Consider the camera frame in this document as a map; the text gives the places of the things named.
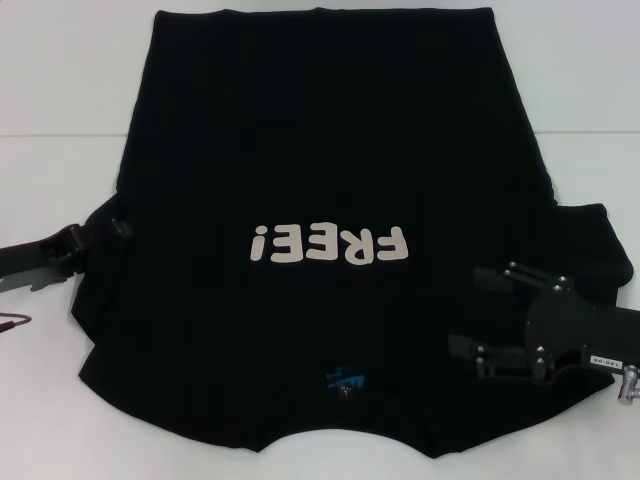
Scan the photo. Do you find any dark red cable with plug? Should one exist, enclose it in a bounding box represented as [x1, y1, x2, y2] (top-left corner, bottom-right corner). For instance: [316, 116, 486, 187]
[0, 312, 33, 335]

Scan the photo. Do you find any silver angled connector plug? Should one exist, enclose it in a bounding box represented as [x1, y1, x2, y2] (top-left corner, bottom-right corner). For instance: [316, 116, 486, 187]
[602, 364, 640, 407]

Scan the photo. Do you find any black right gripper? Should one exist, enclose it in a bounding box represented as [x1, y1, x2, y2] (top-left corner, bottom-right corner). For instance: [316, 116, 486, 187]
[448, 260, 640, 381]

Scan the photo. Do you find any black shirt with FREE print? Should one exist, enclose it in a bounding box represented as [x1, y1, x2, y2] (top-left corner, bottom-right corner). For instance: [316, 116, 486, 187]
[69, 7, 632, 449]

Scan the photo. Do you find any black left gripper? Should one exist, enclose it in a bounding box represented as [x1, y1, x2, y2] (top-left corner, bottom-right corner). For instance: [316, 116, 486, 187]
[0, 219, 132, 296]

